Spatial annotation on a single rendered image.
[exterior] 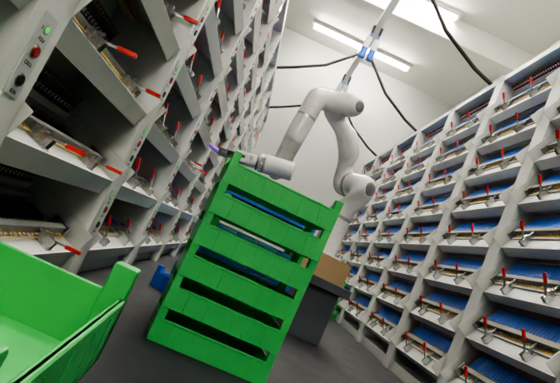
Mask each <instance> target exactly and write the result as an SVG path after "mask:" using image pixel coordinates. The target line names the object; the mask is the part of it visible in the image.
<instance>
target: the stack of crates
mask: <svg viewBox="0 0 560 383"><path fill-rule="evenodd" d="M242 156H243V154H242V153H241V152H238V151H235V152H234V153H233V156H232V158H230V157H228V158H227V160H226V161H225V164H224V166H223V168H222V170H221V172H220V174H219V176H218V178H217V180H216V182H215V185H214V187H213V189H212V191H211V193H210V195H209V197H208V199H207V201H206V203H205V205H204V208H203V209H202V212H201V214H200V216H199V218H198V219H197V222H196V224H195V226H194V228H193V230H192V233H191V235H190V237H189V238H188V240H187V243H186V245H185V247H184V248H183V250H182V254H181V256H180V257H179V259H178V261H177V265H176V266H175V267H174V269H173V271H172V275H171V276H170V278H169V280H168V282H167V285H166V286H165V288H164V290H163V293H162V295H161V297H160V299H159V301H158V303H157V305H156V307H155V309H154V311H153V313H152V316H151V318H150V320H149V324H148V328H147V335H146V339H149V340H150V341H154V342H156V343H158V344H160V345H163V346H166V347H168V348H170V349H173V350H175V351H178V352H180V353H183V354H184V355H186V356H190V357H192V358H194V359H196V360H199V361H201V362H204V363H206V364H209V365H210V366H214V367H216V368H218V369H220V370H222V371H226V372H228V373H230V374H232V375H235V376H238V377H240V378H242V379H244V380H246V381H250V382H252V383H265V382H266V380H267V378H268V375H269V372H270V370H271V369H272V367H273V363H274V361H275V359H276V357H277V354H278V352H279V350H280V348H281V346H282V343H283V341H284V339H285V336H286V334H287V333H288V329H289V327H290V325H291V324H292V321H293V318H294V316H295V314H296V312H297V310H298V307H299V305H300V302H301V300H302V298H303V295H304V293H305V291H306V289H307V287H308V284H309V282H310V280H311V278H312V276H313V273H314V271H315V268H316V266H317V264H318V262H319V259H320V257H321V255H322V253H323V250H324V248H325V246H326V244H327V242H328V238H329V237H330V235H331V232H332V230H333V228H334V225H335V223H336V221H337V219H338V216H339V214H340V211H341V210H342V208H343V204H344V203H342V202H340V201H335V202H334V203H333V205H332V208H331V207H329V206H326V205H323V203H322V202H320V201H315V200H313V199H312V198H310V197H308V196H305V195H303V194H302V193H300V192H298V191H295V190H293V189H291V188H289V187H286V186H284V185H283V184H281V183H279V182H276V181H274V180H273V179H271V178H269V177H266V176H264V175H263V174H260V173H258V172H255V171H254V170H252V169H250V168H248V167H245V166H244V165H242V164H240V163H239V162H240V160H241V158H242ZM227 189H228V190H229V191H231V192H234V193H237V194H238V195H240V196H243V197H245V198H247V199H248V200H250V201H254V202H256V203H257V204H259V205H261V206H264V207H266V208H267V209H269V210H272V211H275V212H276V213H278V214H280V215H282V216H285V217H286V218H289V219H291V220H293V221H295V222H297V223H299V224H301V225H303V226H304V228H303V230H301V229H299V228H297V227H295V226H292V225H290V224H288V223H286V222H285V221H282V220H280V219H277V218H276V217H274V216H271V215H269V214H267V213H266V212H264V211H260V210H258V209H257V208H255V207H253V206H250V205H248V204H247V203H244V202H242V201H239V200H238V199H236V198H234V197H232V196H229V195H227V194H225V191H226V190H227ZM213 216H217V217H219V218H221V219H223V220H225V221H228V222H230V223H232V224H233V225H235V226H239V227H241V228H242V229H244V230H246V231H250V232H251V233H253V234H255V235H257V236H260V237H262V238H264V239H266V240H268V241H270V242H272V243H275V244H277V245H279V246H281V247H283V248H285V249H288V250H289V251H292V256H291V258H290V260H288V259H286V258H284V257H281V256H279V255H277V254H275V253H273V252H270V251H268V250H266V249H264V248H262V247H260V246H257V245H255V244H253V243H251V242H249V241H246V240H244V239H242V238H241V237H238V236H235V235H233V234H232V233H230V232H228V231H224V230H223V229H221V228H219V227H217V226H214V225H212V224H210V222H211V220H212V218H213ZM312 229H313V230H318V231H321V233H320V235H319V237H316V236H314V235H312V234H311V232H312ZM199 245H200V246H203V247H205V248H207V249H209V250H211V251H214V252H216V253H218V254H220V255H222V256H225V257H227V258H229V259H231V260H233V261H236V262H238V263H240V264H242V265H244V266H247V267H249V268H251V269H253V270H255V271H258V272H260V273H262V274H264V275H266V276H269V277H271V278H273V279H275V280H277V281H280V282H279V284H278V286H275V285H273V284H270V283H268V282H266V281H264V280H261V279H259V278H257V277H255V276H252V275H250V274H248V273H246V272H244V271H241V270H239V269H237V268H235V267H233V266H230V265H228V264H226V263H224V262H222V261H219V260H217V259H215V258H213V257H211V256H208V255H206V254H204V253H202V252H200V251H198V248H199ZM300 256H304V257H306V258H308V259H309V260H308V262H307V265H306V267H303V266H300V265H298V260H299V258H300ZM184 277H186V278H188V279H191V280H193V281H195V282H198V283H200V284H202V285H203V286H201V285H199V284H197V283H195V282H193V281H190V280H188V279H186V278H184ZM205 286H207V287H209V288H211V289H214V290H215V291H218V292H221V293H223V294H224V295H227V296H230V297H232V298H234V299H236V300H238V301H235V300H234V299H231V298H229V297H227V296H224V295H222V294H220V293H218V292H215V291H213V290H211V289H208V288H207V287H205ZM287 286H291V287H293V288H295V289H296V290H295V292H294V293H293V296H291V295H290V294H288V293H287V292H286V291H285V290H286V288H287ZM239 301H241V302H243V303H245V304H247V305H250V306H252V307H254V308H257V309H259V310H260V311H258V310H256V309H254V308H252V307H250V306H247V305H244V304H243V303H241V302H239ZM261 311H264V312H266V314H265V313H263V312H261ZM274 316H275V317H277V318H279V319H281V320H282V321H281V323H280V325H279V324H278V323H277V322H276V321H275V320H274V319H273V317H274ZM264 350H265V351H267V354H265V352H264Z"/></svg>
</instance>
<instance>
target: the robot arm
mask: <svg viewBox="0 0 560 383"><path fill-rule="evenodd" d="M363 110H364V102H363V100H362V98H360V97H359V96H357V95H354V94H351V93H349V92H340V91H334V90H330V89H326V88H320V87H318V88H314V89H313V90H311V91H310V92H309V93H308V94H307V95H306V97H305V99H304V101H303V102H302V105H301V106H300V108H299V109H298V111H297V114H296V115H295V117H294V118H293V120H292V122H291V124H290V126H289V128H288V130H287V132H286V134H285V136H284V138H283V140H282V143H281V145H280V147H279V148H278V150H277V153H276V155H275V157H273V156H270V155H267V154H264V153H262V155H260V153H259V154H258V156H257V155H254V154H252V153H248V152H243V151H239V150H237V151H238V152H241V153H242V158H241V160H240V162H239V163H240V164H242V165H244V166H246V167H254V168H255V169H254V170H255V171H256V169H257V172H261V173H263V174H267V175H269V176H270V177H271V178H272V179H273V180H279V179H281V178H282V179H284V180H288V181H291V180H292V178H293V173H294V170H295V166H296V163H295V162H293V159H294V157H295V156H296V155H297V153H298V150H299V149H300V147H301V145H302V144H303V142H304V140H305V138H306V137H307V135H308V133H309V132H310V130H311V128H312V126H313V124H314V122H315V121H316V119H317V117H318V115H319V113H320V111H324V115H325V117H326V119H327V121H328V123H329V124H330V126H331V127H332V129H333V130H334V132H335V135H336V138H337V149H338V161H337V168H336V171H335V174H334V178H333V187H334V190H335V192H336V193H337V194H339V195H340V196H345V197H344V198H342V199H341V200H339V201H340V202H342V203H344V204H343V207H342V210H341V211H340V214H339V216H338V218H337V221H336V223H335V225H334V228H333V229H332V232H331V235H330V237H329V238H328V240H327V244H326V246H325V248H324V250H323V253H325V254H327V255H329V256H331V257H333V258H335V259H337V260H339V259H338V258H339V257H340V254H341V252H340V253H339V252H338V249H339V247H340V245H341V243H342V241H343V238H344V236H345V234H346V232H347V229H348V227H349V225H350V223H351V220H352V218H353V216H354V215H355V213H356V212H357V211H359V210H360V209H362V208H363V207H364V206H366V205H367V204H368V203H369V202H370V201H371V200H372V198H373V197H374V194H375V191H376V184H375V181H374V180H373V179H372V178H371V177H368V176H365V175H360V174H355V173H353V165H354V163H355V162H356V160H357V159H358V155H359V145H358V135H357V133H356V131H355V129H354V128H353V127H352V126H351V124H350V123H349V121H348V120H347V117H356V116H359V115H360V114H361V113H362V112H363ZM233 153H234V151H231V150H228V149H225V148H222V147H219V150H218V155H219V156H221V157H230V158H232V157H233ZM339 261H341V260H339Z"/></svg>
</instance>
